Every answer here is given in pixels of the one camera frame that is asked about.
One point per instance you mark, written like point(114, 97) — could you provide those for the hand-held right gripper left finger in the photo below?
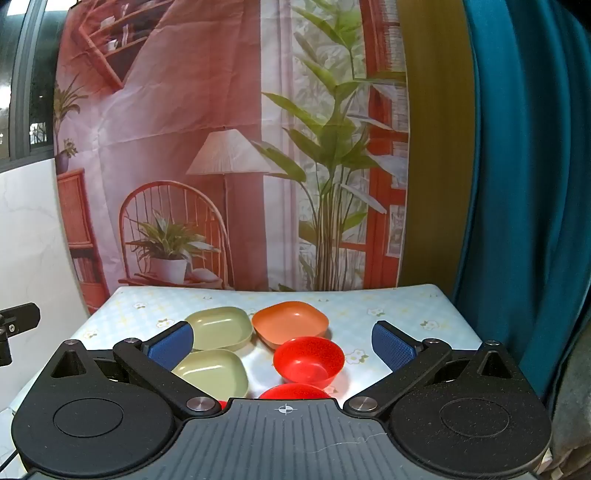
point(170, 345)

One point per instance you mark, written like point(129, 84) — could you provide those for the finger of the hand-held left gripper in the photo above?
point(21, 316)

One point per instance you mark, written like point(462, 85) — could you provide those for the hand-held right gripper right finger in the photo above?
point(392, 346)

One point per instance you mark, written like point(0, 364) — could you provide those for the green square plate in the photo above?
point(217, 374)
point(221, 325)

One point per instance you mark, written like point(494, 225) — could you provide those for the orange square plate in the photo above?
point(288, 323)

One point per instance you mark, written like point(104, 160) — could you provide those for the floral tablecloth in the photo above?
point(415, 314)

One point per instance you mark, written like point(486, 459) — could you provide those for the grey cloth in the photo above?
point(572, 434)

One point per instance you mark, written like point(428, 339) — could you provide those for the teal curtain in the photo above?
point(521, 184)

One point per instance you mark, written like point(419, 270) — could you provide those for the yellow curtain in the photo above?
point(438, 138)

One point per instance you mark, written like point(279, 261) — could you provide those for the printed room backdrop cloth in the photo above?
point(194, 92)

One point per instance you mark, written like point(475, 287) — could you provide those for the dark window frame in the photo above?
point(23, 69)

